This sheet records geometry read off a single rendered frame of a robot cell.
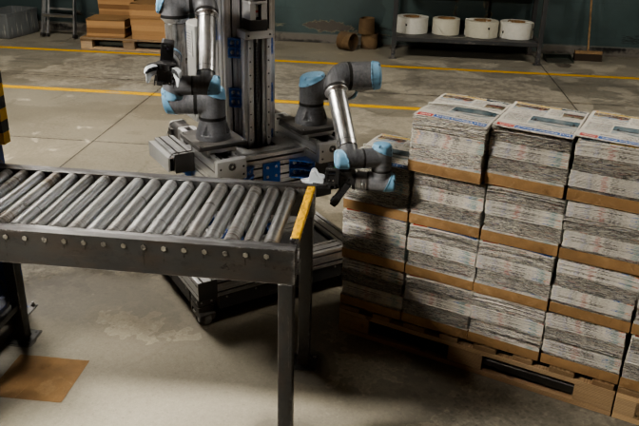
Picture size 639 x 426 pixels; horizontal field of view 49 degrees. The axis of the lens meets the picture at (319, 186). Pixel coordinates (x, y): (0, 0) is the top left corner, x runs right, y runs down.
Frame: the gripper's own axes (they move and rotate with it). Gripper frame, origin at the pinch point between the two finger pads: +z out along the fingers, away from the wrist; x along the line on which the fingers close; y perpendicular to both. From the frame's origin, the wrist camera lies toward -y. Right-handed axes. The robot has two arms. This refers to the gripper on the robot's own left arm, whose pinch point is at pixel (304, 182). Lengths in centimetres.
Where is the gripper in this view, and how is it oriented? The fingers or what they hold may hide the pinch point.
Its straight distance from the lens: 276.2
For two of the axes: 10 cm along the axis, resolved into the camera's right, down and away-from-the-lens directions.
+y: 0.2, -9.3, -3.8
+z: -9.9, -0.7, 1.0
